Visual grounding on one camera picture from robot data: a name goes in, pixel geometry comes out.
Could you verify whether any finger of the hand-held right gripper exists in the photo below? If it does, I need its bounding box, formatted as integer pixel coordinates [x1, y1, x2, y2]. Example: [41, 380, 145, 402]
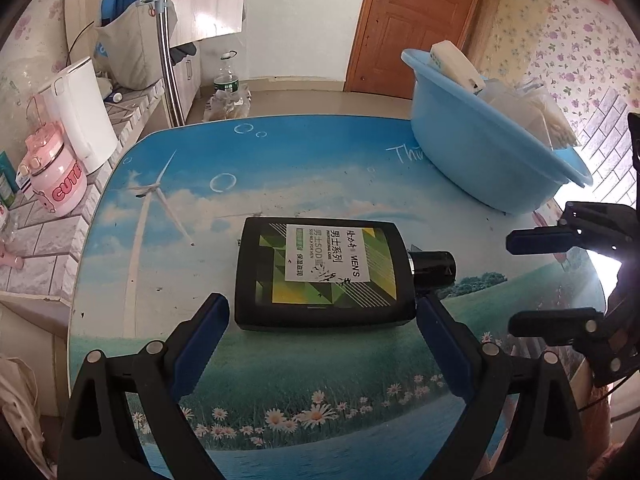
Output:
[506, 201, 626, 261]
[508, 307, 626, 386]

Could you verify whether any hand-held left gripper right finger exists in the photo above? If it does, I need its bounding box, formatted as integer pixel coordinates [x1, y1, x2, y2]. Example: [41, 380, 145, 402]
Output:
[415, 294, 586, 480]

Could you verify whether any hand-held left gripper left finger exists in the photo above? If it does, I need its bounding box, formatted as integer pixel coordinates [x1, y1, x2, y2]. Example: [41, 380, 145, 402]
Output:
[57, 292, 232, 480]

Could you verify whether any blue plastic basin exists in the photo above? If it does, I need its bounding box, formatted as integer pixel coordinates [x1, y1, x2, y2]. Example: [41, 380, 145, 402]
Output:
[401, 48, 594, 215]

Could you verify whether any bag of cotton swabs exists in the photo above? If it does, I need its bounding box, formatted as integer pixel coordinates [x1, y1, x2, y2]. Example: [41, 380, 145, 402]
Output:
[520, 77, 581, 151]

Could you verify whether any small black device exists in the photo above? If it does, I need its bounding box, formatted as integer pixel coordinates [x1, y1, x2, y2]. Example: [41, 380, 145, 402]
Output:
[234, 216, 458, 331]

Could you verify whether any white rectangular box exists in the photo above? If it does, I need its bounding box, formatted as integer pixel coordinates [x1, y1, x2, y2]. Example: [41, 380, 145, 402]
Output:
[429, 40, 488, 93]

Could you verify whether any scenery printed desktop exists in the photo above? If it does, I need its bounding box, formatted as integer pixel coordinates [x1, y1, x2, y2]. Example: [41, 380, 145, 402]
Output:
[67, 116, 608, 480]

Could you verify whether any grey tiled counter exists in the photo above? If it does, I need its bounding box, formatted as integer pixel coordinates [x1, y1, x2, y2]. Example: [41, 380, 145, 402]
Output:
[0, 80, 166, 306]

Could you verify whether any beige cloth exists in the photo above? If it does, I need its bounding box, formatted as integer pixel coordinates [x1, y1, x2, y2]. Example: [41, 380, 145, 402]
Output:
[0, 355, 56, 480]

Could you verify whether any pink cup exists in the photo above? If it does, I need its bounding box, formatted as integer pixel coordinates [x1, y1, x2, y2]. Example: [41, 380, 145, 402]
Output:
[17, 122, 88, 219]

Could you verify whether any floral folded mattress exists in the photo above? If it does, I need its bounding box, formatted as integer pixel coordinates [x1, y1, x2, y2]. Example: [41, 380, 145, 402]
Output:
[462, 0, 558, 91]

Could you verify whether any clear plastic floor bag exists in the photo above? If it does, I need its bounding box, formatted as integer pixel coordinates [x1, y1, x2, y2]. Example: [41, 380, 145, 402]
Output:
[201, 85, 252, 122]

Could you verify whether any brown wooden door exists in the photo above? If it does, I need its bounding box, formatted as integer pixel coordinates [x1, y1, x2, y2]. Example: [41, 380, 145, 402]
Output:
[345, 0, 491, 96]

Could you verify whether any teal small bottle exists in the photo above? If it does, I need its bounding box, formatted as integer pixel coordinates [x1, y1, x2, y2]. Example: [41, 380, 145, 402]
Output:
[0, 151, 17, 209]

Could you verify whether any large clear water bottle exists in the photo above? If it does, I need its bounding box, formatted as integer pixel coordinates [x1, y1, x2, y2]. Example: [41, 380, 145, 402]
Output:
[213, 51, 241, 106]

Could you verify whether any white electric kettle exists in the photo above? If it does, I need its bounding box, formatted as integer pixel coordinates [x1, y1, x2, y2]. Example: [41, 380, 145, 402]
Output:
[37, 56, 118, 175]

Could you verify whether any chrome rack pole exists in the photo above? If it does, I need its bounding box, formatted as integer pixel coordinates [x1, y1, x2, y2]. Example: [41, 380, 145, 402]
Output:
[157, 0, 187, 128]

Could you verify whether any beige tote bag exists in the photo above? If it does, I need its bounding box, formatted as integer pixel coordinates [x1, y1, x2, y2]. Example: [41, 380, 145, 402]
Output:
[94, 0, 178, 90]

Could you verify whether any light wood wardrobe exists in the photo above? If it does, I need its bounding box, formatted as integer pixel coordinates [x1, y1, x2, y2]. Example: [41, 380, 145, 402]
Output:
[65, 0, 251, 126]

